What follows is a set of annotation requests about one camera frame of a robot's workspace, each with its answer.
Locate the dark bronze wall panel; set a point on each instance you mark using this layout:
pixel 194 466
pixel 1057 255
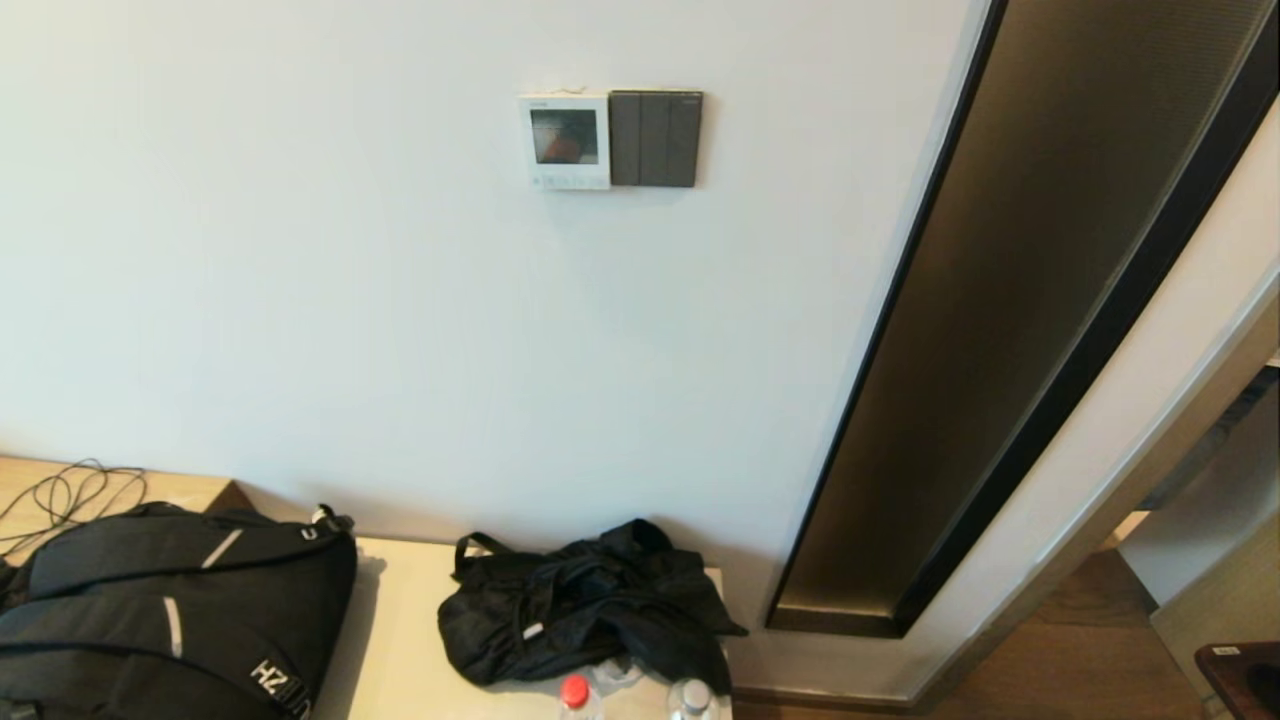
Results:
pixel 1010 330

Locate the crumpled black bag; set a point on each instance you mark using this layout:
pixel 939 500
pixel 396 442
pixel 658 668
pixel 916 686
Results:
pixel 580 610

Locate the dark brown chair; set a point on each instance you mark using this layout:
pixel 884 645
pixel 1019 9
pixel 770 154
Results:
pixel 1248 682

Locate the white-capped plastic bottle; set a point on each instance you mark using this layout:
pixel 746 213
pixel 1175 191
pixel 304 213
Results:
pixel 694 701

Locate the white wall control panel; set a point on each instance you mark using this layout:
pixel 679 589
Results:
pixel 563 142

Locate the dark grey wall switch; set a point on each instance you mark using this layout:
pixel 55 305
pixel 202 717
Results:
pixel 655 138

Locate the clear plastic wrapper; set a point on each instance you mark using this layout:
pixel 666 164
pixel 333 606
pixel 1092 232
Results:
pixel 618 671

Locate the red-capped plastic bottle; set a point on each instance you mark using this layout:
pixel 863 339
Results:
pixel 578 697

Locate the large black backpack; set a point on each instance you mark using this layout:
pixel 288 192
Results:
pixel 150 620

